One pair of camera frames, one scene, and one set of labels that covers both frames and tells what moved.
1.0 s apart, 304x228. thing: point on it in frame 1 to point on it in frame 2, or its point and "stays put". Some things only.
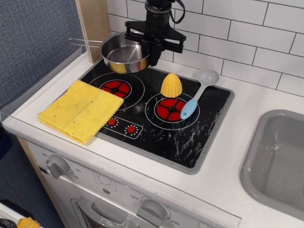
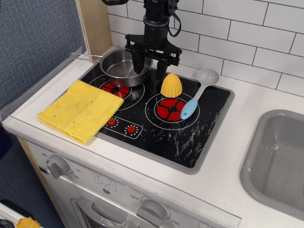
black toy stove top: [149, 122] stays put
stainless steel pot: [121, 55] to [117, 65]
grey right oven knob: [151, 213] stays put
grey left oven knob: [57, 166] stays put
